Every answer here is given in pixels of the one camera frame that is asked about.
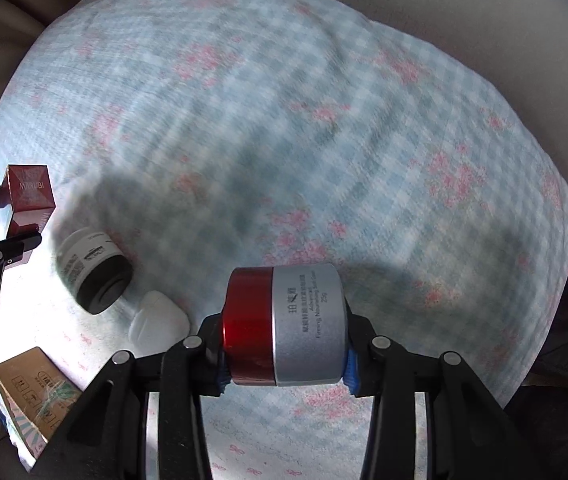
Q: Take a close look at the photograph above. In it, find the white jar black lid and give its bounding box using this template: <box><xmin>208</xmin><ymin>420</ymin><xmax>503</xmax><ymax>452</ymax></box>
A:
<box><xmin>55</xmin><ymin>228</ymin><xmax>133</xmax><ymax>315</ymax></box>

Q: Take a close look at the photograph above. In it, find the red cosmetic box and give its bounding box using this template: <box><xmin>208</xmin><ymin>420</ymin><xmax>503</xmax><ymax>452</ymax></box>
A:
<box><xmin>1</xmin><ymin>162</ymin><xmax>58</xmax><ymax>269</ymax></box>

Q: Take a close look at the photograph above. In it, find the red silver cream jar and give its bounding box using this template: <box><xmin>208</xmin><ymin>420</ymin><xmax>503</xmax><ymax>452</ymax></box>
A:
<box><xmin>221</xmin><ymin>263</ymin><xmax>348</xmax><ymax>387</ymax></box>

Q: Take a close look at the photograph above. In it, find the white earbuds case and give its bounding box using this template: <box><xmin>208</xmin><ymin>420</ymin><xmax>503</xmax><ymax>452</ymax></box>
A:
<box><xmin>129</xmin><ymin>290</ymin><xmax>191</xmax><ymax>356</ymax></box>

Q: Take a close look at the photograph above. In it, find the brown cardboard box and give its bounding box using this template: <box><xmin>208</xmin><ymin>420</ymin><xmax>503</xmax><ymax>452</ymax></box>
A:
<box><xmin>0</xmin><ymin>347</ymin><xmax>81</xmax><ymax>470</ymax></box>

